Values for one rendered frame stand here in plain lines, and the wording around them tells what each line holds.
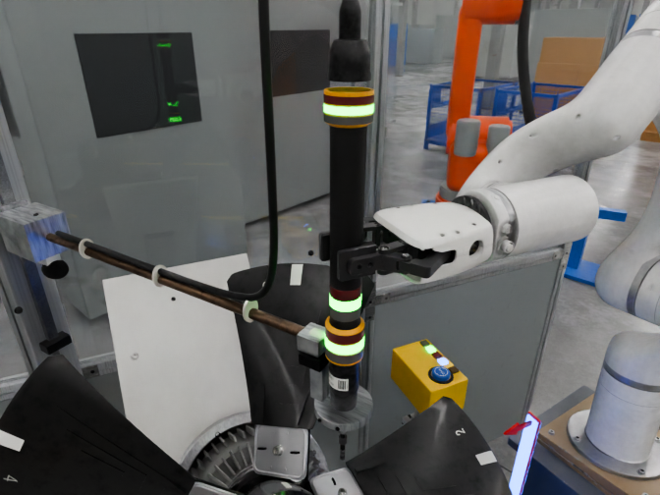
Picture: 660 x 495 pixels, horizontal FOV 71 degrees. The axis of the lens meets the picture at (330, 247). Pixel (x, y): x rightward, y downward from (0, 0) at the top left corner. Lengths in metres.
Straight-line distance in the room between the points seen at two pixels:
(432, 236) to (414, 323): 1.18
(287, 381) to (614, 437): 0.72
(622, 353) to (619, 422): 0.15
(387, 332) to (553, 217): 1.08
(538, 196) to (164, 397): 0.67
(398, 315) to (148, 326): 0.91
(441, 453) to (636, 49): 0.61
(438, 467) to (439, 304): 0.95
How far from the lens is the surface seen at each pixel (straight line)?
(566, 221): 0.59
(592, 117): 0.64
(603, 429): 1.15
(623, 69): 0.68
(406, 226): 0.48
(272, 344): 0.68
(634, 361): 1.05
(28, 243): 0.90
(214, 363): 0.88
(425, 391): 1.05
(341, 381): 0.53
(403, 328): 1.61
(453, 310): 1.71
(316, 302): 0.66
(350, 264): 0.43
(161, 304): 0.89
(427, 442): 0.79
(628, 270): 1.01
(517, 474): 0.96
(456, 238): 0.47
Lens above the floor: 1.77
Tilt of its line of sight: 26 degrees down
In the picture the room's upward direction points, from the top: straight up
